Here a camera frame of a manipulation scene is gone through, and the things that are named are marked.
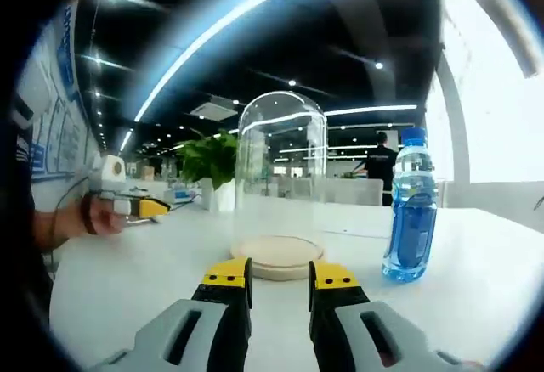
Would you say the white worn neck device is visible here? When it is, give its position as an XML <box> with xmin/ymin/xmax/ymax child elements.
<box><xmin>10</xmin><ymin>94</ymin><xmax>36</xmax><ymax>132</ymax></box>

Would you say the small blue white device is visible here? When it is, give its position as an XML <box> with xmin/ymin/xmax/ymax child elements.
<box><xmin>163</xmin><ymin>185</ymin><xmax>201</xmax><ymax>204</ymax></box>

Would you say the person's black shirt torso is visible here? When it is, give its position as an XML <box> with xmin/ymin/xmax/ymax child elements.
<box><xmin>0</xmin><ymin>121</ymin><xmax>54</xmax><ymax>330</ymax></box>

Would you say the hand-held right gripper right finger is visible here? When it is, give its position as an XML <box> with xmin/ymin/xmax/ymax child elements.
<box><xmin>308</xmin><ymin>260</ymin><xmax>485</xmax><ymax>372</ymax></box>

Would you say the ceiling air conditioner unit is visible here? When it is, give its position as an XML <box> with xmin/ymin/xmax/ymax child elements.
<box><xmin>190</xmin><ymin>94</ymin><xmax>240</xmax><ymax>121</ymax></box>

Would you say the clear glass dome cover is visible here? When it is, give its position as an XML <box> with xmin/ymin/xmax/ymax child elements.
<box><xmin>235</xmin><ymin>90</ymin><xmax>329</xmax><ymax>259</ymax></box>

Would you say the green leafy plant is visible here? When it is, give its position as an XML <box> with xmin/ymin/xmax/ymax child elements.
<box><xmin>176</xmin><ymin>128</ymin><xmax>239</xmax><ymax>191</ymax></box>

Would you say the blue white wall poster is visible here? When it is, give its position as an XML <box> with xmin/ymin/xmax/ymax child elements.
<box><xmin>23</xmin><ymin>4</ymin><xmax>105</xmax><ymax>189</ymax></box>

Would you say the blue Mizone drink bottle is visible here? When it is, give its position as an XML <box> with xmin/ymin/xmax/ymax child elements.
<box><xmin>381</xmin><ymin>127</ymin><xmax>439</xmax><ymax>284</ymax></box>

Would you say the hanging rectangular panel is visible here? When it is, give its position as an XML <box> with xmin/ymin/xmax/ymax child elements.
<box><xmin>472</xmin><ymin>0</ymin><xmax>540</xmax><ymax>79</ymax></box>

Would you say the person's left hand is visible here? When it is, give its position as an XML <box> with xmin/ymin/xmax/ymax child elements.
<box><xmin>88</xmin><ymin>196</ymin><xmax>128</xmax><ymax>235</ymax></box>

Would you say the white plant pot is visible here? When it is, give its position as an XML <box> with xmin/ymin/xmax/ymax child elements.
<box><xmin>200</xmin><ymin>176</ymin><xmax>237</xmax><ymax>213</ymax></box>

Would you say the dark wristband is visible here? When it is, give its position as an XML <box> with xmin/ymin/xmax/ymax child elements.
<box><xmin>80</xmin><ymin>192</ymin><xmax>99</xmax><ymax>235</ymax></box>

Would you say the round wooden base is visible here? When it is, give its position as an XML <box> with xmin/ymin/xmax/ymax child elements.
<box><xmin>229</xmin><ymin>234</ymin><xmax>325</xmax><ymax>282</ymax></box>

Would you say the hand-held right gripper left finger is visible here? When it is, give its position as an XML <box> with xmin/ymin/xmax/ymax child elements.
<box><xmin>91</xmin><ymin>256</ymin><xmax>255</xmax><ymax>372</ymax></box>

